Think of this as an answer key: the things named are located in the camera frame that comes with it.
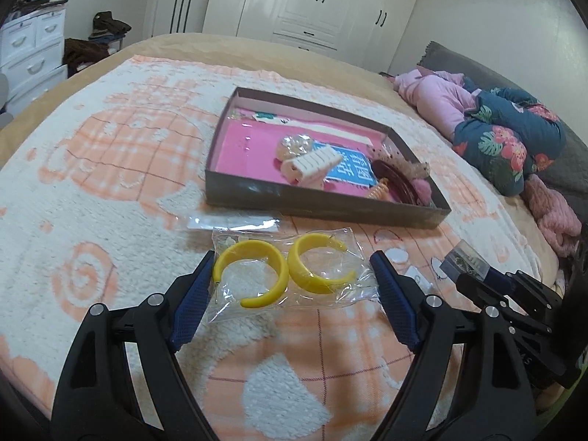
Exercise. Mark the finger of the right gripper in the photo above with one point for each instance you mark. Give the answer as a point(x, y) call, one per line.
point(499, 282)
point(474, 290)

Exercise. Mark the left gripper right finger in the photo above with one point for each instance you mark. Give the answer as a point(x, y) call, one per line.
point(467, 380)

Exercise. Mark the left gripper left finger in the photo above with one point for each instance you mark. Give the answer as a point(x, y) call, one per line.
point(121, 379)

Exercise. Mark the dark blue beads packet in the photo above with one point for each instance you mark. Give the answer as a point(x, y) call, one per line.
point(464, 260)

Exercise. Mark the sheer bow with red dots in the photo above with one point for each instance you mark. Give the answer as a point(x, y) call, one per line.
point(394, 158)

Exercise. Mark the yellow hoop earrings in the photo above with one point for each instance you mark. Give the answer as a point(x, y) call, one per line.
point(264, 272)

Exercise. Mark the white pink hair claw clip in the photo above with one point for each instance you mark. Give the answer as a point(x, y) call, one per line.
point(310, 170)

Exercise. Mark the pink knitted blanket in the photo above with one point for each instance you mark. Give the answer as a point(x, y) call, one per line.
point(555, 219)

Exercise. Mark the small earrings packet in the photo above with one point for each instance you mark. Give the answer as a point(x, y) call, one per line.
point(400, 258)

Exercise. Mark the dark red hair clips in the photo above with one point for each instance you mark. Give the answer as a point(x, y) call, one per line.
point(398, 185)

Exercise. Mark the blue floral quilt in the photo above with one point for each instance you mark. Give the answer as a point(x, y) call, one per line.
point(509, 136)

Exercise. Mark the blue card packet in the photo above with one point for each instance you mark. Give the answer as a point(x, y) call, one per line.
point(354, 168)

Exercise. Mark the pink jacket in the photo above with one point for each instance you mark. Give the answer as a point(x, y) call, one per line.
point(439, 97)

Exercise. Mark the orange white patterned towel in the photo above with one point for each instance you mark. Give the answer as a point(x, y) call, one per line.
point(104, 202)

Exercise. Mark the clear flat plastic packet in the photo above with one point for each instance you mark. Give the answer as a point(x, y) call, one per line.
point(228, 222)

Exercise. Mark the brown cardboard box tray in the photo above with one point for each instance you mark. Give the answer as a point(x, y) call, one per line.
point(376, 207)

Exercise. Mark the pink card in box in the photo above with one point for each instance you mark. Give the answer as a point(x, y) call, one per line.
point(255, 144)

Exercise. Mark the white wardrobe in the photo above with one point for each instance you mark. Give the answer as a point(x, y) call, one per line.
point(363, 33)

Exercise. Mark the beige bedspread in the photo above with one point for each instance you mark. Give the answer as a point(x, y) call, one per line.
point(229, 56)

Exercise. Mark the dark clothes pile on chair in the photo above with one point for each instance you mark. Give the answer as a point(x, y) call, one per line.
point(106, 38)

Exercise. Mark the white drawer dresser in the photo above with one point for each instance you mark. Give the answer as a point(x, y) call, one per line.
point(32, 51)

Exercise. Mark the white door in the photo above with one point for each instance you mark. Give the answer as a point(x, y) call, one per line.
point(165, 17)

